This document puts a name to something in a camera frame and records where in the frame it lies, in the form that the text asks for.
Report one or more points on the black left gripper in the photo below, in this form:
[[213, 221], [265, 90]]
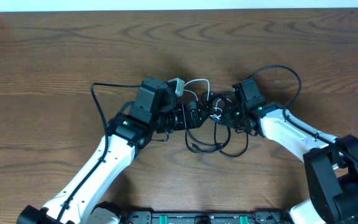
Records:
[[192, 113]]

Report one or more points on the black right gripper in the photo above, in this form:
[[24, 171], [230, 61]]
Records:
[[225, 118]]

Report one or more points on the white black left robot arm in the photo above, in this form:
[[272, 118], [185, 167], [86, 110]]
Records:
[[156, 109]]

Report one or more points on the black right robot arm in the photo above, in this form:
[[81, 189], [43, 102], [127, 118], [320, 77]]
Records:
[[330, 162]]

